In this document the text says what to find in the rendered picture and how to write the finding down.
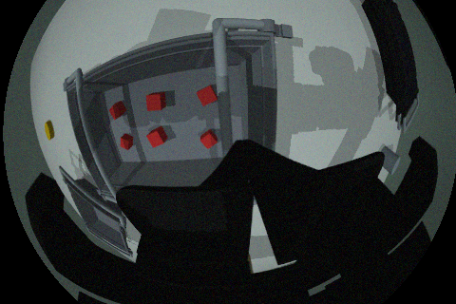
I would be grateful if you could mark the grey cylinder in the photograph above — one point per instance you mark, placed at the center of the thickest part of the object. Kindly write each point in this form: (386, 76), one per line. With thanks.
(391, 160)

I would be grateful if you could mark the small red block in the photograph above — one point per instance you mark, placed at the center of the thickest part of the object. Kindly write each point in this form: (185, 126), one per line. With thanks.
(126, 141)
(209, 138)
(207, 95)
(157, 136)
(156, 101)
(117, 110)

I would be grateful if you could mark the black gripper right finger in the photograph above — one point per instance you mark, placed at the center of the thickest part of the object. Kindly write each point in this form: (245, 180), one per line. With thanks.
(292, 196)

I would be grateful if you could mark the yellow round disc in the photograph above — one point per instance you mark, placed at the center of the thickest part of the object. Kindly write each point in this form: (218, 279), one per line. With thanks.
(49, 130)

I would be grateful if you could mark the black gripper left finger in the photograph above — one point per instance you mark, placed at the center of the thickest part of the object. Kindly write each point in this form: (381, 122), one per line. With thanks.
(220, 206)

